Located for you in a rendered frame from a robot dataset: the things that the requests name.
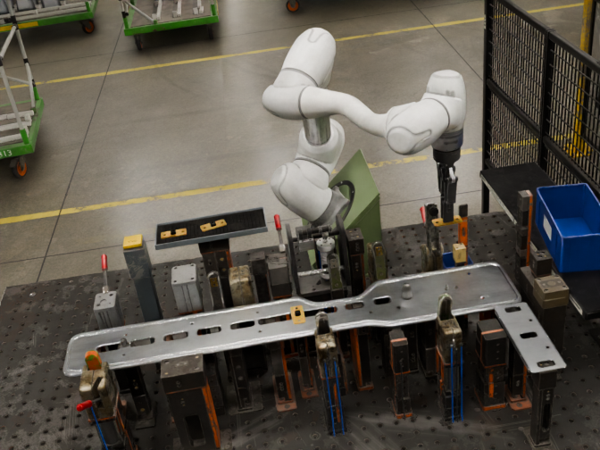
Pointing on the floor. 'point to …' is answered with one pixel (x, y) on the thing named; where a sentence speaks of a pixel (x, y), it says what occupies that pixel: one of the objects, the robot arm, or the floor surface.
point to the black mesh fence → (535, 102)
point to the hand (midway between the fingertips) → (446, 209)
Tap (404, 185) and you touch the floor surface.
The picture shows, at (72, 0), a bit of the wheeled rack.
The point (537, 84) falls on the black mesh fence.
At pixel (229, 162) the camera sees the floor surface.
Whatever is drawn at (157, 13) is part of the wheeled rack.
